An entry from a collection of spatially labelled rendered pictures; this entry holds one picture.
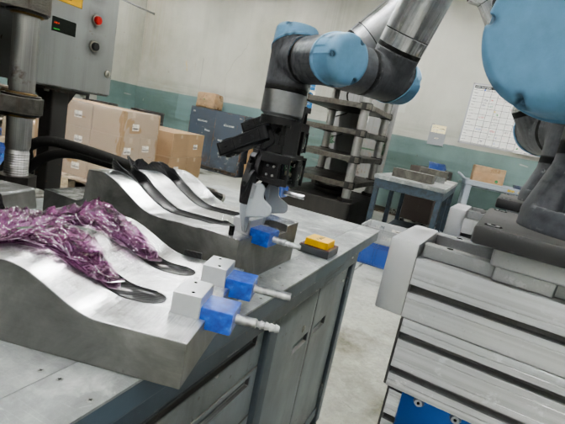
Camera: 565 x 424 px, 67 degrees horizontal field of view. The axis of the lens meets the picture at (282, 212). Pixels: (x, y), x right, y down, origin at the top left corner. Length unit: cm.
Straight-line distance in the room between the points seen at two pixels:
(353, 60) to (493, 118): 659
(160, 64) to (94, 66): 815
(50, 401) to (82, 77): 121
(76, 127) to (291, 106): 439
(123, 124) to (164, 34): 533
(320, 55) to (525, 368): 46
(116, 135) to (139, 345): 424
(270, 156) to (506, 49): 44
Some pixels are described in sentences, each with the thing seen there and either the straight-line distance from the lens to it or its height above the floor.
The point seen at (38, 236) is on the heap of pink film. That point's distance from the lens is 59.
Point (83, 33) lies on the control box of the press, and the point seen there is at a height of 125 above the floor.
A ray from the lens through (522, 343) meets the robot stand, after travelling 53.
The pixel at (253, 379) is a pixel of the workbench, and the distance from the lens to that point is 102.
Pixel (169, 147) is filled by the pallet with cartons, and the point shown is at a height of 56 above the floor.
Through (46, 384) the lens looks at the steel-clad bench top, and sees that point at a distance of 52.
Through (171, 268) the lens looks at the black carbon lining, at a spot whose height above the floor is 85.
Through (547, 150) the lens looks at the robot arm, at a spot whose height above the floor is 115.
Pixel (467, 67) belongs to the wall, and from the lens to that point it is 734.
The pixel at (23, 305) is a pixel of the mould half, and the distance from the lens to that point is 56.
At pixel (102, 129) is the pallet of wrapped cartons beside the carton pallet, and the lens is 479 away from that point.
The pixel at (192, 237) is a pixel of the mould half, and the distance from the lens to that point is 80.
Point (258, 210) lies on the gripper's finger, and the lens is 75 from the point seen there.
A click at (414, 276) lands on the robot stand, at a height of 96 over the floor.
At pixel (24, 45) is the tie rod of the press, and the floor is 116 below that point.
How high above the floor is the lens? 110
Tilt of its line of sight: 11 degrees down
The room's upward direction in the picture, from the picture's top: 11 degrees clockwise
